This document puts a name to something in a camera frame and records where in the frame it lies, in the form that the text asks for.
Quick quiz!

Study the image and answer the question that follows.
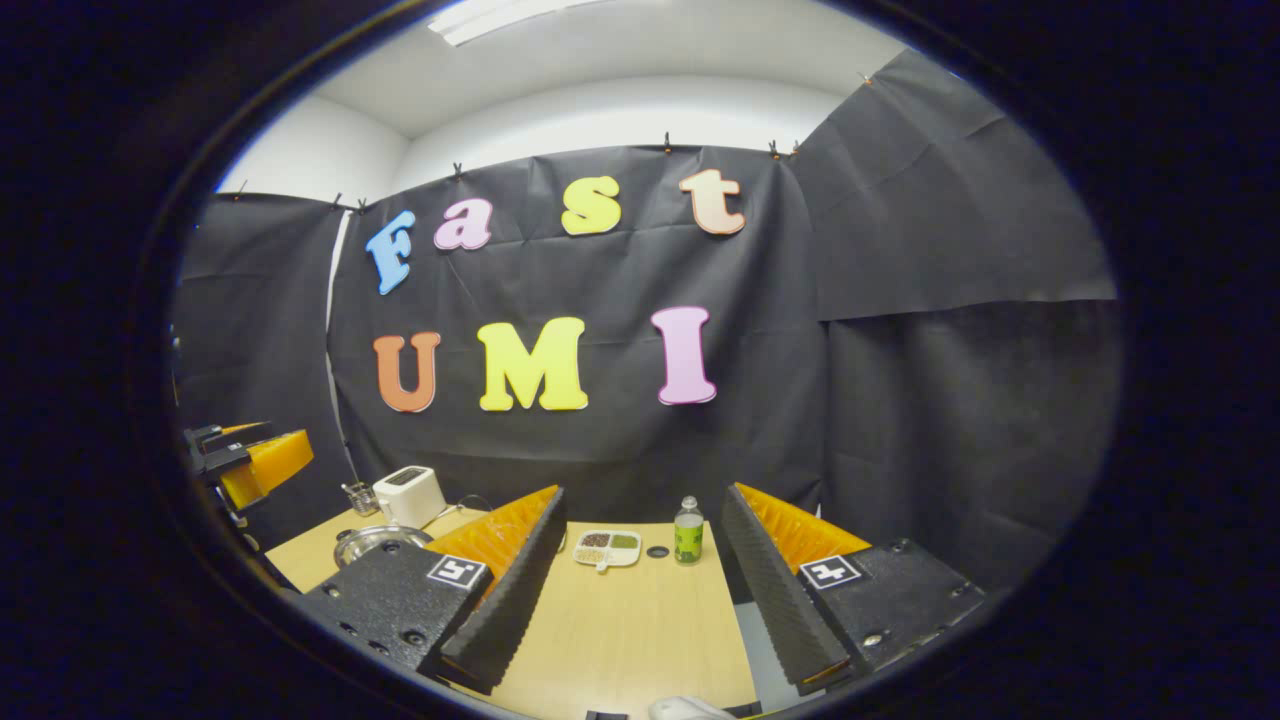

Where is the green drink bottle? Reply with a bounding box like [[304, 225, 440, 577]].
[[673, 496, 705, 566]]

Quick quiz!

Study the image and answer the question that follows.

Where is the white toaster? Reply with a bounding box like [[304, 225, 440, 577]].
[[373, 465, 448, 529]]

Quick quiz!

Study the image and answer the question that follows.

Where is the white divided tray of beans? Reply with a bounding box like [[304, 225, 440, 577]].
[[572, 529, 643, 573]]

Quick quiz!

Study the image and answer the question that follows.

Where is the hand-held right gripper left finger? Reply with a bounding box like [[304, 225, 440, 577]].
[[298, 485, 568, 694]]

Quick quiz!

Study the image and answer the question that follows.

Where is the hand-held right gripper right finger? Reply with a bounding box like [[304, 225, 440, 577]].
[[722, 483, 986, 698]]

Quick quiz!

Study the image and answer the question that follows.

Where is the stainless steel pot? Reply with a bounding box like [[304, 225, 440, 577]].
[[333, 525, 433, 571]]

